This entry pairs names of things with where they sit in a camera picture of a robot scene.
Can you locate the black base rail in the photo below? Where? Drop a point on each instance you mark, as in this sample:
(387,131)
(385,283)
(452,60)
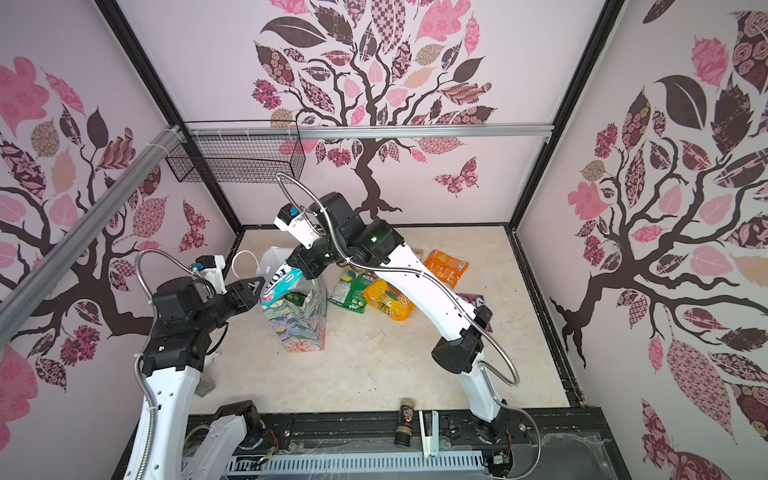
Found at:
(571,443)

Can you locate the green snack packet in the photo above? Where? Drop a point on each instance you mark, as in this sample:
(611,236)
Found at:
(348,292)
(297,299)

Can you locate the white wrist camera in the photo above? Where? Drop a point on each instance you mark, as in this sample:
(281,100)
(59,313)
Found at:
(211,268)
(294,221)

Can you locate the green snack packet middle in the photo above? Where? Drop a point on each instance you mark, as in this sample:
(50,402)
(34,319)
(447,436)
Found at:
(348,292)

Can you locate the orange snack packet right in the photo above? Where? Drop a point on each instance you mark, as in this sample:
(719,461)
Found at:
(446,268)

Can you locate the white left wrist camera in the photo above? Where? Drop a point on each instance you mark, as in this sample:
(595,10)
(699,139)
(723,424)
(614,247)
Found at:
(211,268)

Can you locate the white clip bracket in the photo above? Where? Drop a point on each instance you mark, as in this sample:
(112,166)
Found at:
(429,433)

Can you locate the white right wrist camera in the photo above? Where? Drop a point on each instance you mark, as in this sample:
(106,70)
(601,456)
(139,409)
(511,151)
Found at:
(294,221)

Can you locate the aluminium rail back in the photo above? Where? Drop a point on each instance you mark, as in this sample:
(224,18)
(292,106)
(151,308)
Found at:
(380,132)

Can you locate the pink Fox's candy packet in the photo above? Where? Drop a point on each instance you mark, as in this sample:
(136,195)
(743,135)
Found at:
(477,301)

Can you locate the aluminium rail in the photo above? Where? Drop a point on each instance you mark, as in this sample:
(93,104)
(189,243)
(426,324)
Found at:
(380,132)
(24,299)

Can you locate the brown cylindrical bottle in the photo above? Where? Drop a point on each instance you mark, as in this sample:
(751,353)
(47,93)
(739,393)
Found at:
(404,428)

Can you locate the grey slotted cable duct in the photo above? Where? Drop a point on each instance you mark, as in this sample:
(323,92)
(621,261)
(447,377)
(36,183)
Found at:
(349,463)

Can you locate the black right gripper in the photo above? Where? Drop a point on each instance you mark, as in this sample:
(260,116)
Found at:
(305,261)

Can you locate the teal Fox's candy packet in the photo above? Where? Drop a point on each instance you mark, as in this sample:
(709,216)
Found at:
(279,288)

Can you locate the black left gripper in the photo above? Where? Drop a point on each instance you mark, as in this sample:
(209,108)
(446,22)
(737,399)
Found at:
(241,292)

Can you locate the green snack packet front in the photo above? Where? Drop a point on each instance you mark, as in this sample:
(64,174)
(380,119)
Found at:
(297,299)

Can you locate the floral paper gift bag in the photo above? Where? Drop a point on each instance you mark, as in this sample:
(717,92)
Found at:
(300,329)

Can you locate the aluminium rail left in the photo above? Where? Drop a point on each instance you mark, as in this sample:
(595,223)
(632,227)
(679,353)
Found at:
(24,299)

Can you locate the yellow snack packet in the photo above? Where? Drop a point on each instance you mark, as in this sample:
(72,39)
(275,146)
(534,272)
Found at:
(387,299)

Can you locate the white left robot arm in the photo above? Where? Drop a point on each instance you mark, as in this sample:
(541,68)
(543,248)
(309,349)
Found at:
(186,311)

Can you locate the black wire basket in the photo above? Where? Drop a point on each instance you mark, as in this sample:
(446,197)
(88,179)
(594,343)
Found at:
(238,155)

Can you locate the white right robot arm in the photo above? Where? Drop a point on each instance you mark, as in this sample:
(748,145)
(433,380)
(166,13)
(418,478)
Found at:
(330,232)

